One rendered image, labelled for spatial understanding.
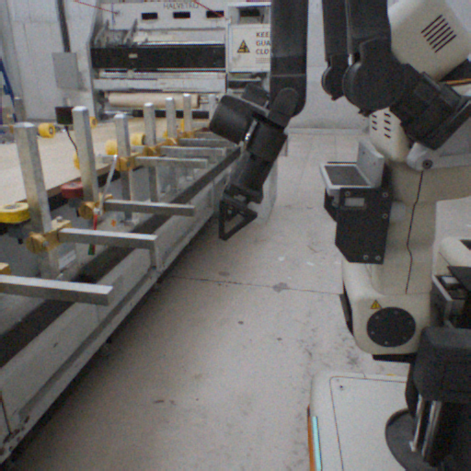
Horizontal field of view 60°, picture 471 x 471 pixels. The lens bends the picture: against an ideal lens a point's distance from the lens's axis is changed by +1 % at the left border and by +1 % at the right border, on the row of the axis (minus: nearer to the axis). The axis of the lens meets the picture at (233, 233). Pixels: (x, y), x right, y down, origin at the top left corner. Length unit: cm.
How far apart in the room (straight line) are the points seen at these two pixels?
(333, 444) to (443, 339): 52
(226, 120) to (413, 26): 36
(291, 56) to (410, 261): 49
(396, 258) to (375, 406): 66
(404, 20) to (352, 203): 32
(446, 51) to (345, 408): 103
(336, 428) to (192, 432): 58
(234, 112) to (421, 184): 42
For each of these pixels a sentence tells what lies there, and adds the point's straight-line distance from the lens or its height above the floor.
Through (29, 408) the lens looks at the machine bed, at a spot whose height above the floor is 17.
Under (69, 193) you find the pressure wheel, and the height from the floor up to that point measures 89.
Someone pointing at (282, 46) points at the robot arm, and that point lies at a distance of 68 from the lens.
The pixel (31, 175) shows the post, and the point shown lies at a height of 101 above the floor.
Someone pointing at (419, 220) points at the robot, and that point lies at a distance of 94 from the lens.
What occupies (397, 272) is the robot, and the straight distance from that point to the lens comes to 93.
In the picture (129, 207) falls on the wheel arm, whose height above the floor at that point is 85.
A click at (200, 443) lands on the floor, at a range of 168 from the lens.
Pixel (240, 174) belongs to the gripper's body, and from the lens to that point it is 70.
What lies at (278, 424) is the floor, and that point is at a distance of 174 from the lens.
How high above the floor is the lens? 125
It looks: 21 degrees down
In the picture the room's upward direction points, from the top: straight up
